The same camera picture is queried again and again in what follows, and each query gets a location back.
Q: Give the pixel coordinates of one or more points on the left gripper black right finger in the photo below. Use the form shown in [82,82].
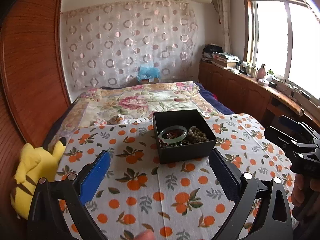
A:
[273,218]

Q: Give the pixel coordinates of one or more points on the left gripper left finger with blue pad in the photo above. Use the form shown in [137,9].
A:
[46,220]

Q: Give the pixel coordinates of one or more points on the black jewelry box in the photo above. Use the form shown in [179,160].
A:
[198,143]

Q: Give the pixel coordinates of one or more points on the red bead jewelry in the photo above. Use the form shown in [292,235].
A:
[173,134]

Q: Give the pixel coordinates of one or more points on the person's right hand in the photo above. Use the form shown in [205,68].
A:
[298,196]

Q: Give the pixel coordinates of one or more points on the person's left hand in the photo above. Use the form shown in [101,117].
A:
[145,235]

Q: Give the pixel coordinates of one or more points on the yellow plush toy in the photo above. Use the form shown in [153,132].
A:
[35,163]

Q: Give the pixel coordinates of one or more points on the brown wooden side cabinet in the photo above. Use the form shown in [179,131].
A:
[242,94]

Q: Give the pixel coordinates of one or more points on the pink bottle on cabinet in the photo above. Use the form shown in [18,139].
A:
[261,72]

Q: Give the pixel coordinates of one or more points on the navy blue bed sheet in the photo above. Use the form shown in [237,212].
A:
[212,100]

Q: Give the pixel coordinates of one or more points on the clutter pile on cabinet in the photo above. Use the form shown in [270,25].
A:
[214,54]

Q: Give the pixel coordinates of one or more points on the green jade bangle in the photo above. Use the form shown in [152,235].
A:
[173,141]

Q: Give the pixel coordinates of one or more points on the floral quilt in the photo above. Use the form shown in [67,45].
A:
[104,106]

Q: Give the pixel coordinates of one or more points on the red wooden wardrobe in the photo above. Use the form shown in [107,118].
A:
[33,90]

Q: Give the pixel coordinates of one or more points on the blue plastic bag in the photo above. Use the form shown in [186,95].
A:
[148,73]

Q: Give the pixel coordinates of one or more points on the circle pattern sheer curtain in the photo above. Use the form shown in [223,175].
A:
[105,45]

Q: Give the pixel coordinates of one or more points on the window with wooden frame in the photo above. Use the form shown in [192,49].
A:
[283,36]

